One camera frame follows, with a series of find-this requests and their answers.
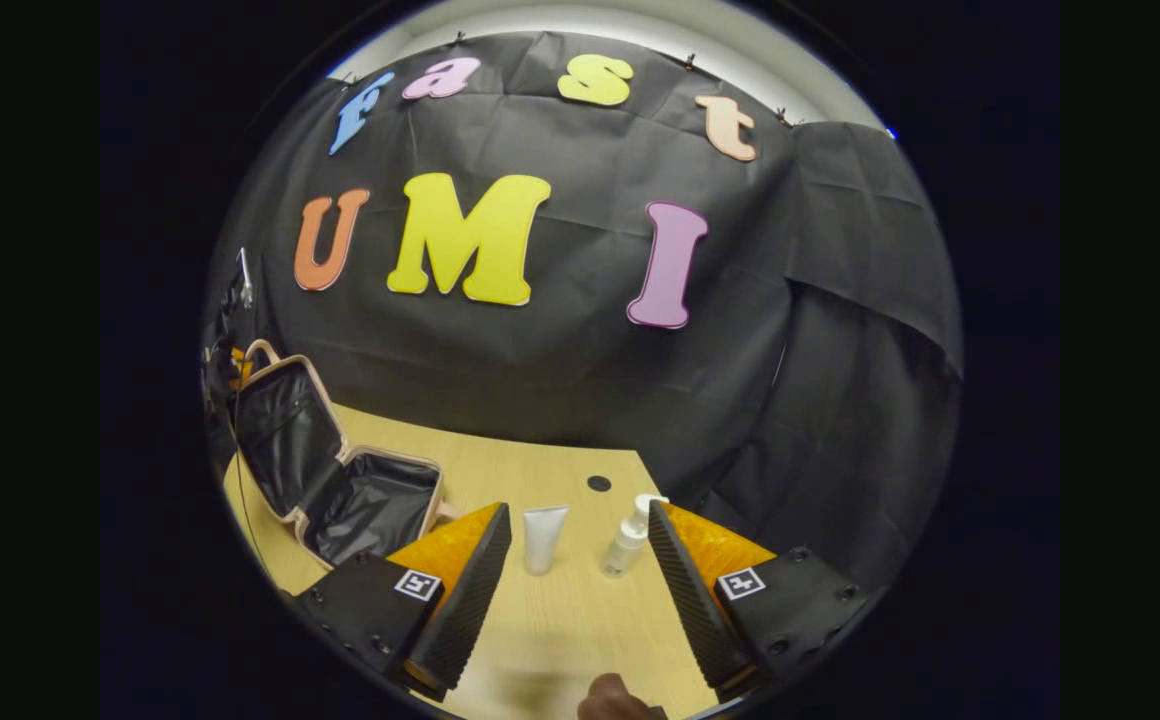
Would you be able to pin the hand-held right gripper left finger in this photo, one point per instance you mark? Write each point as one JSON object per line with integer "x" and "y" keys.
{"x": 465, "y": 610}

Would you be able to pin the black table grommet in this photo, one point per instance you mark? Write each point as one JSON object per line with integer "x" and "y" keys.
{"x": 599, "y": 483}

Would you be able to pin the white cream tube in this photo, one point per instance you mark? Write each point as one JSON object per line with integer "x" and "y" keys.
{"x": 544, "y": 540}

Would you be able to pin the clear pump bottle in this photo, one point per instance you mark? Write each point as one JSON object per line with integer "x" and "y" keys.
{"x": 628, "y": 545}

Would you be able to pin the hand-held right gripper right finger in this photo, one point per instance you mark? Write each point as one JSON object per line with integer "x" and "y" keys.
{"x": 695, "y": 610}

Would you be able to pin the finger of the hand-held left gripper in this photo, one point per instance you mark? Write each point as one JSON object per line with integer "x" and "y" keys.
{"x": 237, "y": 366}

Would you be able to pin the pink suitcase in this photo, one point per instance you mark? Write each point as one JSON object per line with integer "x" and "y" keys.
{"x": 370, "y": 510}

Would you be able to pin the black backdrop cloth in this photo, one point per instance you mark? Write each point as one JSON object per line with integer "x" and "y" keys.
{"x": 580, "y": 380}

